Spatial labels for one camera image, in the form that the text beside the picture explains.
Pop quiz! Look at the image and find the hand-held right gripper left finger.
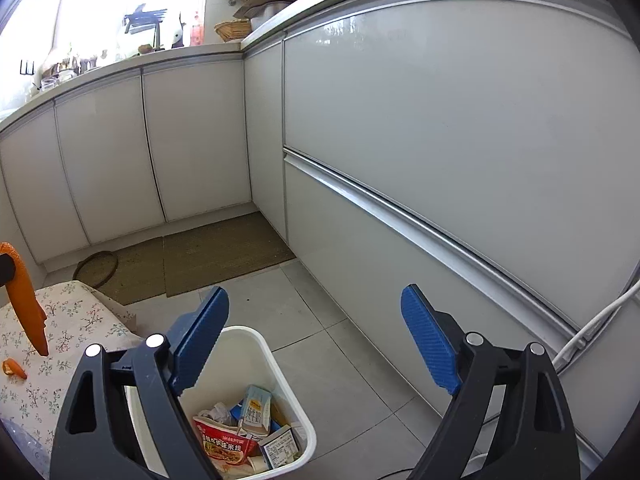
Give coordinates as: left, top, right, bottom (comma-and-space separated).
49, 286, 231, 480

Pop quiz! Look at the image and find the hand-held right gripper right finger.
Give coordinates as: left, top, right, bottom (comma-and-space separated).
400, 284, 583, 480

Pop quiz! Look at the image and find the large orange peel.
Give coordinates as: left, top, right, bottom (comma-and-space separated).
0, 241, 49, 357

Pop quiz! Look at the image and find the white plastic trash bin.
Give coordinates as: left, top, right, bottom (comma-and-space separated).
125, 326, 317, 480

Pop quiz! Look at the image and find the white tissue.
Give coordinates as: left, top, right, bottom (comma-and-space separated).
200, 402, 235, 426

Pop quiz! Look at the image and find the pale drink carton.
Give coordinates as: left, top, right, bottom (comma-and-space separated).
239, 385, 273, 436

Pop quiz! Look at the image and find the red and white noodle package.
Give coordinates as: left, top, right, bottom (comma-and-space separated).
192, 410, 262, 480

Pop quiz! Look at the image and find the small white printed box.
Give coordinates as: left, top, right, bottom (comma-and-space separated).
259, 425, 307, 471

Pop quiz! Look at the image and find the round bamboo sieve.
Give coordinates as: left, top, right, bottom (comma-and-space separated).
72, 251, 119, 288

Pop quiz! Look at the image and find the floral tablecloth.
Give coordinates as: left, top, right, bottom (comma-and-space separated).
0, 280, 143, 461

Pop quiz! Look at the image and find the small brown floor mat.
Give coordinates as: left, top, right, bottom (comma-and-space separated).
75, 236, 166, 306

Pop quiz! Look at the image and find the large brown floor mat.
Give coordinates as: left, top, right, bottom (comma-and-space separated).
162, 211, 297, 298

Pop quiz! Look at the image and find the white base cabinet row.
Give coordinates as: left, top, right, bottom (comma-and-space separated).
0, 42, 253, 263

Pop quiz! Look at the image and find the white drawer cabinet unit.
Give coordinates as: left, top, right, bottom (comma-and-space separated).
241, 0, 640, 466

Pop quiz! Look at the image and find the window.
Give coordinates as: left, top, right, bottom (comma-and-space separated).
0, 0, 216, 68

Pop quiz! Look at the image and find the blue dish rack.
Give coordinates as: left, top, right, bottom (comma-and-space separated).
122, 4, 168, 36

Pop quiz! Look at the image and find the woven basket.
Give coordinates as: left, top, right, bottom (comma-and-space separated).
214, 20, 253, 42

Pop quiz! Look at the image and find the metal pot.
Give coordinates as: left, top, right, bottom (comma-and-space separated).
250, 0, 293, 31

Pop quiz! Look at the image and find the white cable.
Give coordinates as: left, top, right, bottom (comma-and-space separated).
550, 280, 640, 372

